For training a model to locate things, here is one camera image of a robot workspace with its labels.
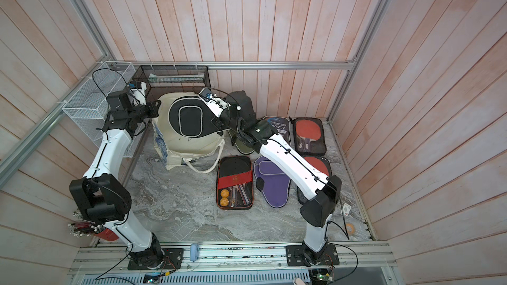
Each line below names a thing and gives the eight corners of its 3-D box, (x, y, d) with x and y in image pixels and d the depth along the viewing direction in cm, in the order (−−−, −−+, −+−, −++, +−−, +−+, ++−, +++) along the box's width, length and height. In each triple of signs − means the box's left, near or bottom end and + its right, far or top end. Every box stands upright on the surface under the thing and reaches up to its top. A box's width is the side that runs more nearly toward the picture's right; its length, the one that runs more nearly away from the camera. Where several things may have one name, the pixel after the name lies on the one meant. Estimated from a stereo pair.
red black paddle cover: (212, 210, 87) (211, 207, 85) (218, 159, 104) (218, 156, 102) (253, 210, 87) (253, 207, 85) (252, 159, 104) (252, 156, 102)
